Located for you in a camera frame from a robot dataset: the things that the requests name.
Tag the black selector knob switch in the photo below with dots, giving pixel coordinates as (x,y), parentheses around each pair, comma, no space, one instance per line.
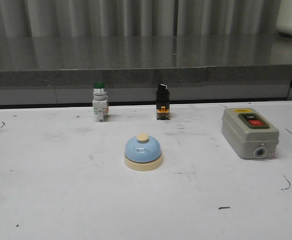
(162,102)

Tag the grey on-off switch box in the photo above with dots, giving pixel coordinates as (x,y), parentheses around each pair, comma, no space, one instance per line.
(249,133)

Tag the blue desk call bell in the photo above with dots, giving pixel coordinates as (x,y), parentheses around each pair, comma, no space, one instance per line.
(143,153)

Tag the green push button switch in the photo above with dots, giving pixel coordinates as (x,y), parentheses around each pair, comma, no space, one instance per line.
(100,101)

